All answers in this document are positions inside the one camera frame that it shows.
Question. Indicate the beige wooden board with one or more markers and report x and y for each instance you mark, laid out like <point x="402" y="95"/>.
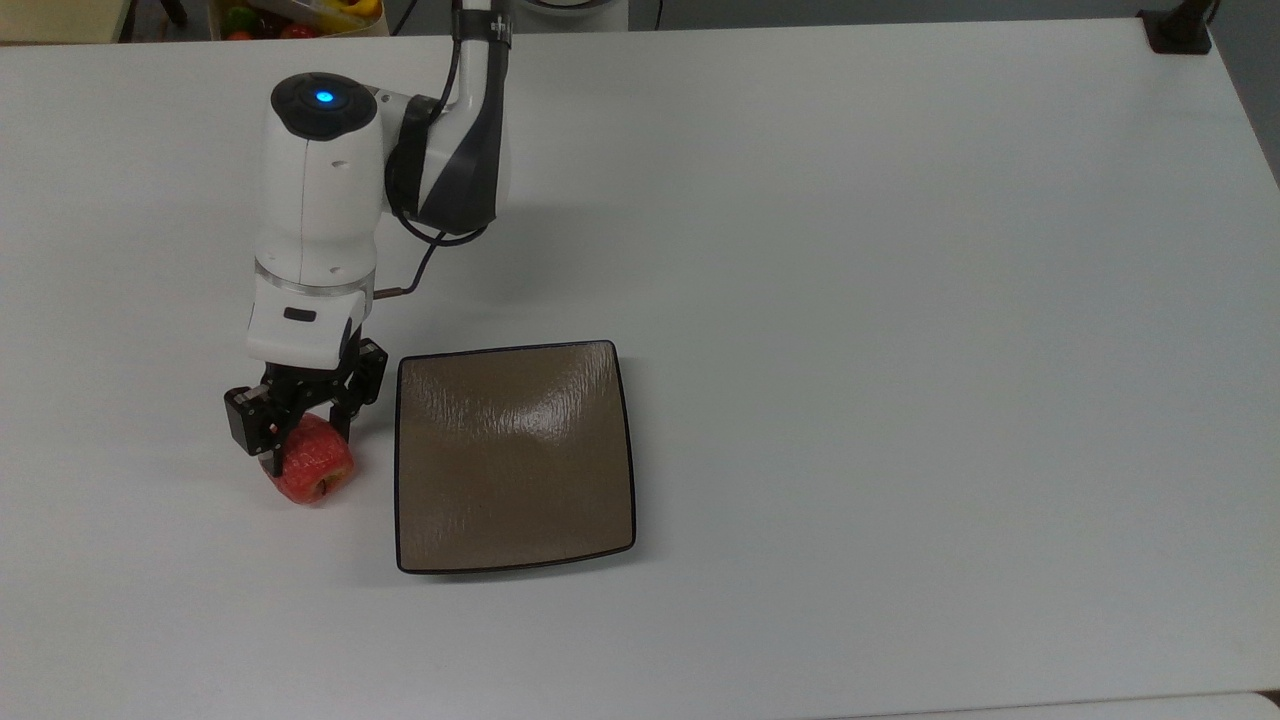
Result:
<point x="60" y="18"/>

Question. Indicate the black table clamp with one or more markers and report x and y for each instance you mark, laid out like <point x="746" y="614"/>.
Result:
<point x="1180" y="28"/>

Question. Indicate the box of toy fruit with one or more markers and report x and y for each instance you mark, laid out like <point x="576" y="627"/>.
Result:
<point x="300" y="20"/>

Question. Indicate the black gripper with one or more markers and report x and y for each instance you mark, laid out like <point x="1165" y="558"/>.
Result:
<point x="300" y="392"/>

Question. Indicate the square brown ceramic plate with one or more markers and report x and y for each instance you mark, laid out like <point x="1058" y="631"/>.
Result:
<point x="515" y="455"/>

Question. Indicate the red apple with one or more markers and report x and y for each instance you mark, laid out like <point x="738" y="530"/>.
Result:
<point x="318" y="465"/>

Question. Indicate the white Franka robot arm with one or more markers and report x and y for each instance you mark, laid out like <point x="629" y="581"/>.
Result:
<point x="320" y="190"/>

